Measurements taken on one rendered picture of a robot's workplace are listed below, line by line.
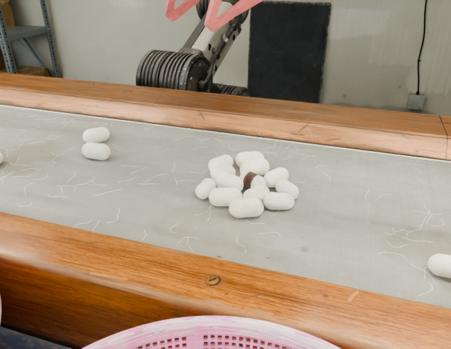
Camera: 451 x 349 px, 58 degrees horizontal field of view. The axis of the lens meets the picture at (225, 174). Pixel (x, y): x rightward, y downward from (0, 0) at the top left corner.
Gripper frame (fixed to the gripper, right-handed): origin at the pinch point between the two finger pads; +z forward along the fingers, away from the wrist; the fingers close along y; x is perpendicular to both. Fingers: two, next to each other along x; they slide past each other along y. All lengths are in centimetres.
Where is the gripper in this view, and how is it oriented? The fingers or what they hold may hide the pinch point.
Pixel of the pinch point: (190, 17)
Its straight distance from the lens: 53.6
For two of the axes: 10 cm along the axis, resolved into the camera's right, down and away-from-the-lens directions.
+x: -6.4, -3.5, -6.9
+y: -5.7, -3.9, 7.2
